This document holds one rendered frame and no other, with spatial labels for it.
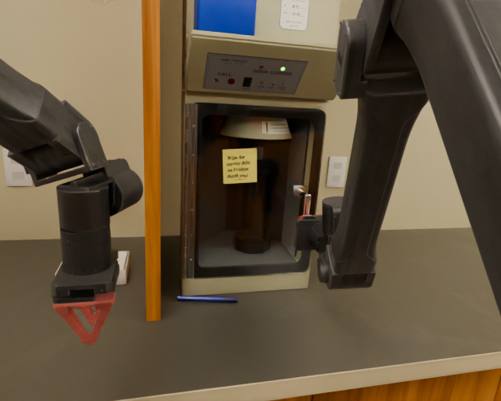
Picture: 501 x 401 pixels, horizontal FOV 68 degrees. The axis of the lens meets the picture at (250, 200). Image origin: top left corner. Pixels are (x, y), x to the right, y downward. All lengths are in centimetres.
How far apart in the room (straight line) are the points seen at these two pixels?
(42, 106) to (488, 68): 38
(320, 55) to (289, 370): 58
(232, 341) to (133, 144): 72
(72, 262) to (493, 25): 45
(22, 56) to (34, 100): 85
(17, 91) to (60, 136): 6
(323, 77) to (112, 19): 69
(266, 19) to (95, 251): 57
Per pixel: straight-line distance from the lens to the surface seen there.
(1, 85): 43
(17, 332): 89
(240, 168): 82
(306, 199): 83
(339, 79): 39
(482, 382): 104
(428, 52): 28
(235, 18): 72
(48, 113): 45
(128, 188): 53
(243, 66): 74
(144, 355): 77
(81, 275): 50
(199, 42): 70
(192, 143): 80
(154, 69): 71
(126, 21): 125
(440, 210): 172
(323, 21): 89
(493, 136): 22
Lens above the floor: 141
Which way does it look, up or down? 16 degrees down
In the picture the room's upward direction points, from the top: 4 degrees clockwise
